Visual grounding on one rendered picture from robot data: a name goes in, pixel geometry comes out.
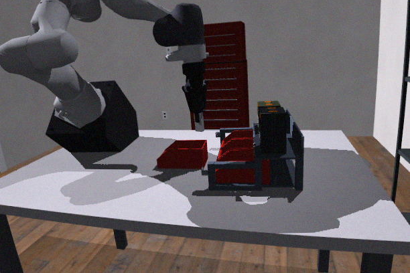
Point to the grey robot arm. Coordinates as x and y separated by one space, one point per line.
44 57

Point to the red bin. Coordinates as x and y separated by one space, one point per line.
237 134
184 154
236 144
242 175

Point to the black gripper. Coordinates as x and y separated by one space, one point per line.
195 91

